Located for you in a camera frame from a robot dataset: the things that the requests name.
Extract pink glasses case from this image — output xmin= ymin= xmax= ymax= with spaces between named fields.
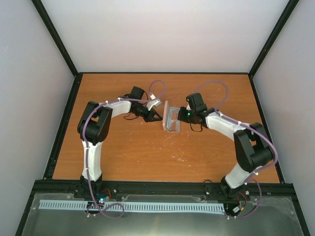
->
xmin=162 ymin=100 xmax=180 ymax=133

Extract orange transparent sunglasses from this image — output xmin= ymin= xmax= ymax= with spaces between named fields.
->
xmin=169 ymin=110 xmax=180 ymax=133

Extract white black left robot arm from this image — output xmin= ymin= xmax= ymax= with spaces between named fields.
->
xmin=77 ymin=87 xmax=162 ymax=198

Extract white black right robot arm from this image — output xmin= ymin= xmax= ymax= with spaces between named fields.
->
xmin=178 ymin=92 xmax=278 ymax=199

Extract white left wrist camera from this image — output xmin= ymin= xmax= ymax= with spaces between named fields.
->
xmin=146 ymin=93 xmax=162 ymax=111

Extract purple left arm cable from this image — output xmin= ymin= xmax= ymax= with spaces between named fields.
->
xmin=82 ymin=80 xmax=167 ymax=219

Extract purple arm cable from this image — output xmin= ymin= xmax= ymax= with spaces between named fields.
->
xmin=82 ymin=80 xmax=167 ymax=219
xmin=194 ymin=80 xmax=279 ymax=220

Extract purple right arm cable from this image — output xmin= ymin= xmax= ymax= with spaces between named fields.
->
xmin=194 ymin=80 xmax=279 ymax=220

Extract light blue slotted cable duct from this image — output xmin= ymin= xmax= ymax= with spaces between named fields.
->
xmin=38 ymin=200 xmax=224 ymax=214

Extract black enclosure frame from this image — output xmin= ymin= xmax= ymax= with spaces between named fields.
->
xmin=15 ymin=0 xmax=310 ymax=236

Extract black aluminium mounting rail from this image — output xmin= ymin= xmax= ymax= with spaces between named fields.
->
xmin=31 ymin=179 xmax=296 ymax=202

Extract grey metal base plate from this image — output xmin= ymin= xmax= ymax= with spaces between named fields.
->
xmin=22 ymin=194 xmax=303 ymax=236

